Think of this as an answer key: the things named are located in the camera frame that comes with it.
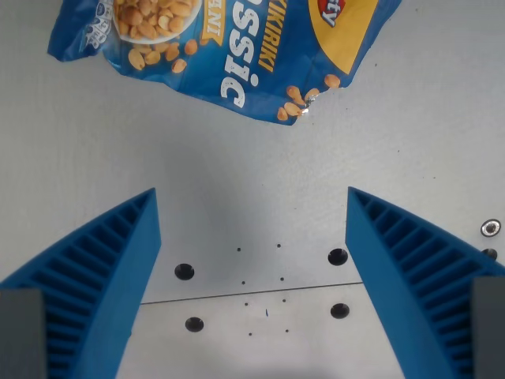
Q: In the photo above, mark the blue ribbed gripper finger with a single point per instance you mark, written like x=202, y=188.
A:
x=102, y=276
x=410, y=276

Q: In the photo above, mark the blue peanut snack bag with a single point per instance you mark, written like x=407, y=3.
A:
x=236, y=47

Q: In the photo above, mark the silver table screw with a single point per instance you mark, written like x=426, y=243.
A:
x=490, y=227

